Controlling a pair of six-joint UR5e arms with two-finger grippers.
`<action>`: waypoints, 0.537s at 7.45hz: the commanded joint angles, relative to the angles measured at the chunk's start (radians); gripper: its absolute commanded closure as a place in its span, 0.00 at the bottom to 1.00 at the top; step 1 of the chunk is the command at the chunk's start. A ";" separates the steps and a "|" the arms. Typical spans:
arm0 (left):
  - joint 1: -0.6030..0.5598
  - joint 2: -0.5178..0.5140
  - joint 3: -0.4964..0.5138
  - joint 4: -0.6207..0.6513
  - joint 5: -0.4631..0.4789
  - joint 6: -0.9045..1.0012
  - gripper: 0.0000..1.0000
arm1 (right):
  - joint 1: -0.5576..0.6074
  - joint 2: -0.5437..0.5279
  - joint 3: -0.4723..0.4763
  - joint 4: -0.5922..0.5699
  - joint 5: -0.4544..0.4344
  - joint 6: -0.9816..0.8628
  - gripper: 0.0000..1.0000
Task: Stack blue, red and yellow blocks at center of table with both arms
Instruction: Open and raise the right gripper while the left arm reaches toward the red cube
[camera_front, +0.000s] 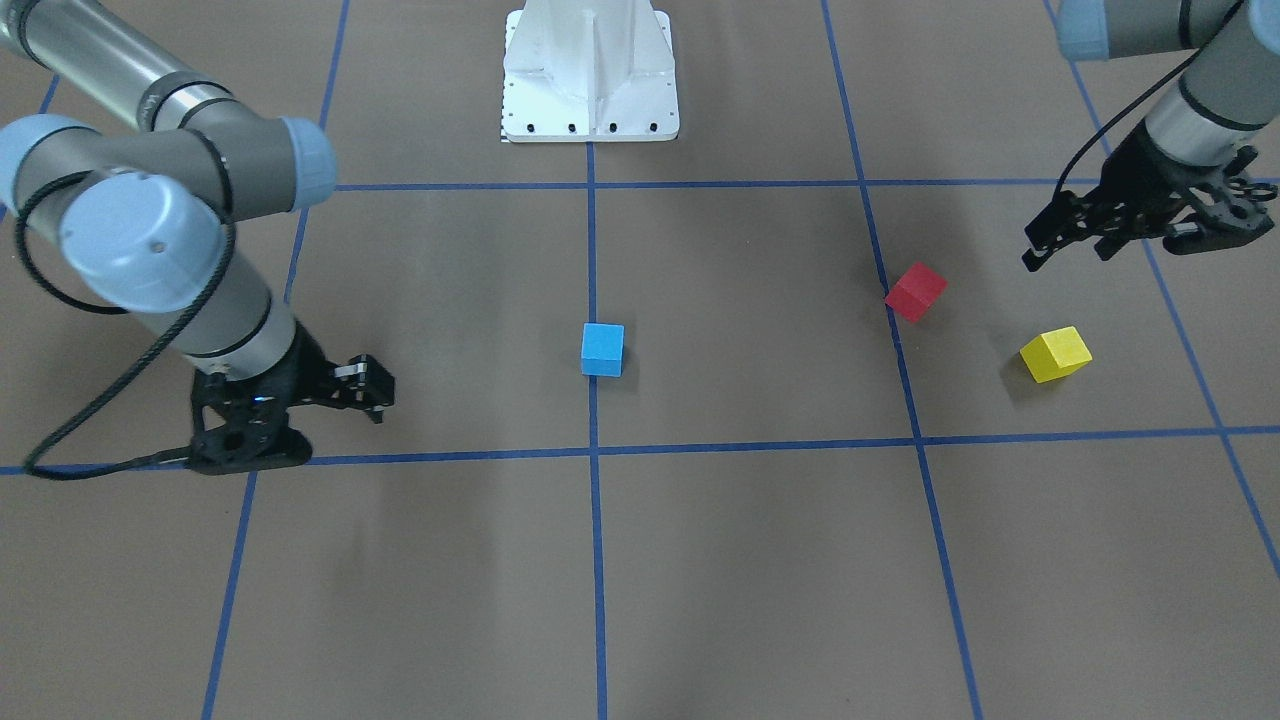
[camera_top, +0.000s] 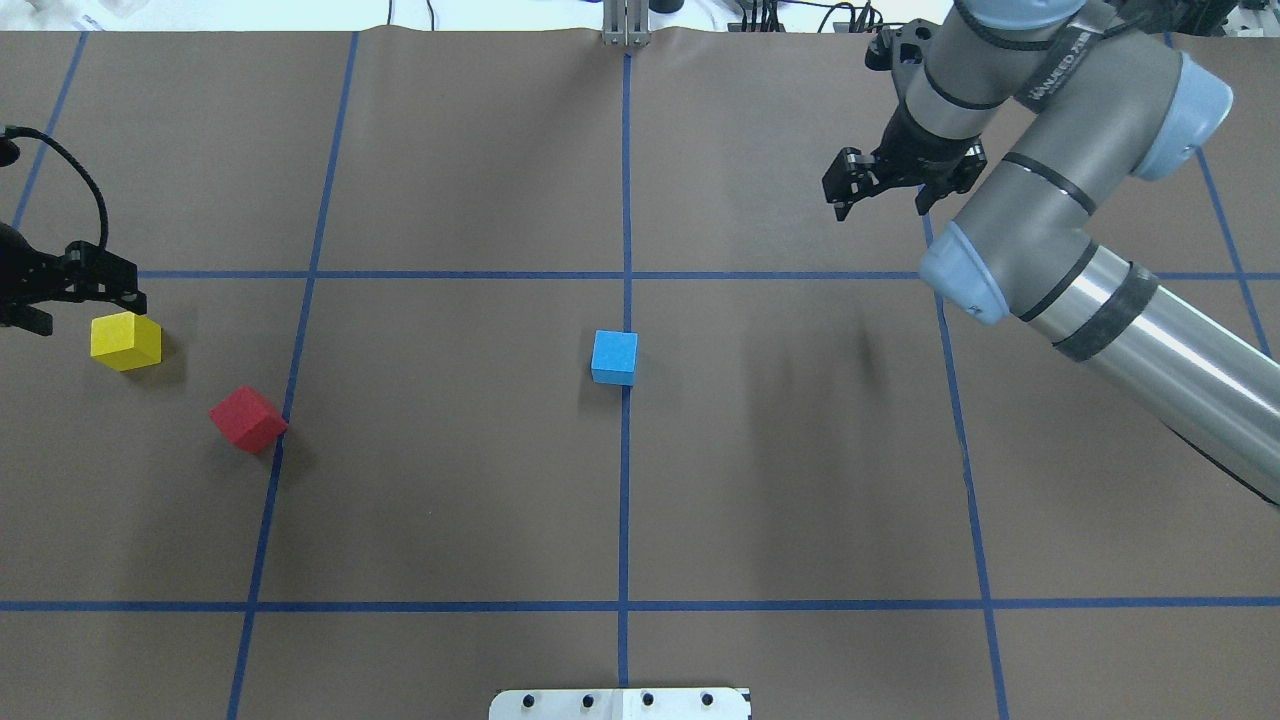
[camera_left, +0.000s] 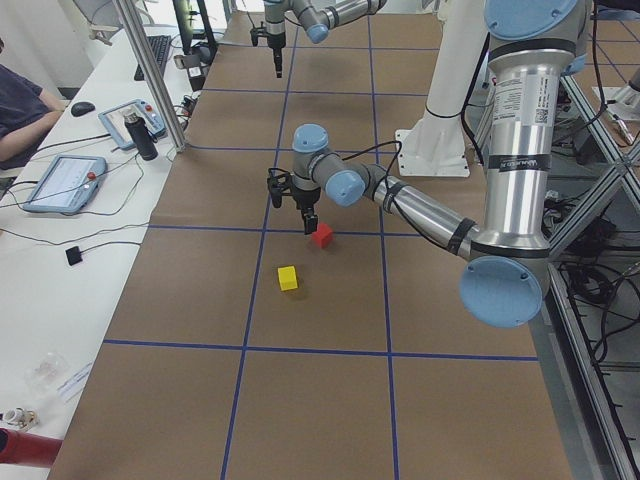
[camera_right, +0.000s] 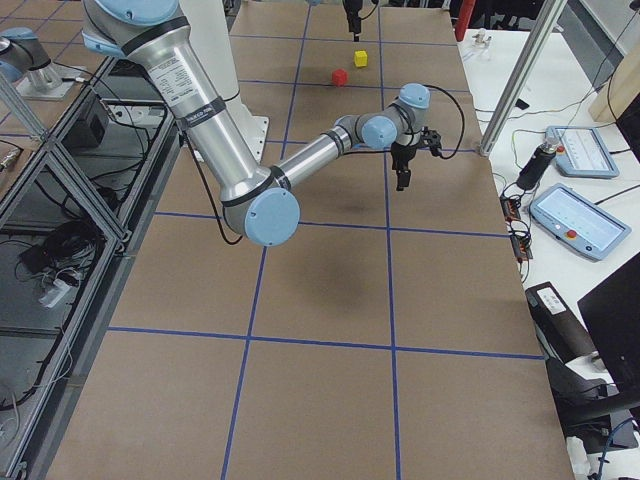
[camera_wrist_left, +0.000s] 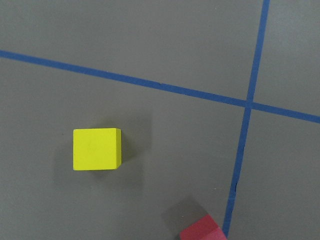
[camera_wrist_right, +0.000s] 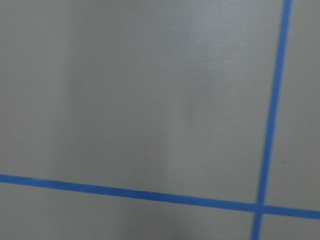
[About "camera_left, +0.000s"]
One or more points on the red cylinder object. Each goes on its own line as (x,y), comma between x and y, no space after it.
(26,449)

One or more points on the far teach pendant tablet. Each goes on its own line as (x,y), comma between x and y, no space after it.
(118,121)

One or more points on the yellow foam block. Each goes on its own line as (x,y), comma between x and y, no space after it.
(287,278)

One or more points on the black keyboard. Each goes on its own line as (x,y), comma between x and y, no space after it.
(160,46)

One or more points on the near teach pendant tablet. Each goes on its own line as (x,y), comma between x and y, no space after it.
(67,185)

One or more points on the small black square pad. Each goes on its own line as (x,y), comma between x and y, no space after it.
(73,255)

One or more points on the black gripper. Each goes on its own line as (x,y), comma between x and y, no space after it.
(306,199)
(275,42)

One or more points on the red foam block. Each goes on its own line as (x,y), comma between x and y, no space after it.
(323,236)

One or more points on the white pedestal base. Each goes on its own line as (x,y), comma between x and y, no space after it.
(435,146)

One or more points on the brown paper table cover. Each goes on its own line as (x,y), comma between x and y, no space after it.
(370,369)

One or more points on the black computer mouse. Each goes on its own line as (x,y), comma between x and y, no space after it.
(82,108)

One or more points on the aluminium frame post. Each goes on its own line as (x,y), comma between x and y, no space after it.
(132,24)

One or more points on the seated person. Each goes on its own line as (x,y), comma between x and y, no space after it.
(28,113)

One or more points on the teach pendant tablet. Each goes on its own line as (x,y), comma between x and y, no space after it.
(118,121)
(67,185)

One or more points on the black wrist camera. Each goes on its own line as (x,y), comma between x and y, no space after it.
(279,183)
(256,33)

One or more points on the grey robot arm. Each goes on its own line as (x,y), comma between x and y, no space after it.
(525,47)
(316,22)

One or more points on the black water bottle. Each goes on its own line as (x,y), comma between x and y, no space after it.
(139,134)

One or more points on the clear plastic bag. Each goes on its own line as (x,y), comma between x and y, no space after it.
(47,371)

